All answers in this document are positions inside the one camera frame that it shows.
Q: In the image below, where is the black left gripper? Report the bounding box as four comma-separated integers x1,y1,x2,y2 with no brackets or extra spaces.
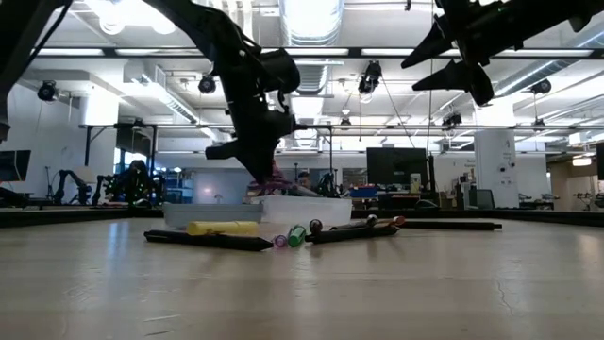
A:
204,60,297,186

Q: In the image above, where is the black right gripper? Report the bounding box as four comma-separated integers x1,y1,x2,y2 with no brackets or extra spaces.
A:
400,0,525,108

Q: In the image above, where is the grey translucent box lid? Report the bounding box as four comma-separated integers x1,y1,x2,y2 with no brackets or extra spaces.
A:
162,202,264,230

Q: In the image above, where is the yellow highlighter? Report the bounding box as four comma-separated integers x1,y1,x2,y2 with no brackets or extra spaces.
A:
187,220,260,237

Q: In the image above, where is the green highlighter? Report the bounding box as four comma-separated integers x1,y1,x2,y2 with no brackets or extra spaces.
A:
287,224,308,248

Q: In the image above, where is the black pen with white print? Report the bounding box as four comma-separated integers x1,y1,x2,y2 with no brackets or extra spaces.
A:
328,213,380,231

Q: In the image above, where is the orange pen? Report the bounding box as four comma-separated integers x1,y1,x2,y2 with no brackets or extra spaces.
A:
377,214,407,229

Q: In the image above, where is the clear plastic supply box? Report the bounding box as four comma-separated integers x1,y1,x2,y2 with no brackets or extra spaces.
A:
260,195,354,228

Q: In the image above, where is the black overhead rig beam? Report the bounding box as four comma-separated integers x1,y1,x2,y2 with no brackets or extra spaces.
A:
27,45,604,60

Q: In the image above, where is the white square pillar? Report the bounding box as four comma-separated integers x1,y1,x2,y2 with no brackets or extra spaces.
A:
473,128,521,210

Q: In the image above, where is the black monitor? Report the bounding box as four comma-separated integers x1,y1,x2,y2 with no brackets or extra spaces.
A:
365,146,429,189

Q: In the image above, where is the blue storage bin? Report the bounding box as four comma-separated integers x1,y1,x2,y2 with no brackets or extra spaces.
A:
348,185,379,199

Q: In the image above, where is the thin hanging cable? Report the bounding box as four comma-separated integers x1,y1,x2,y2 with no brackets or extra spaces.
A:
426,0,435,153

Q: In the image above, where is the silver ventilation duct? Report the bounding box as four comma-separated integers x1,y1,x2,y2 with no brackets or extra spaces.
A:
277,0,346,95

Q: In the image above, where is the black aluminium table frame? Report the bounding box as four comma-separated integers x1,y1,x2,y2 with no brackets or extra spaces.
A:
0,206,604,230

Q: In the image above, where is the dark wall monitor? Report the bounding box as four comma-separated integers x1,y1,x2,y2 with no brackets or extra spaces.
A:
0,149,32,183

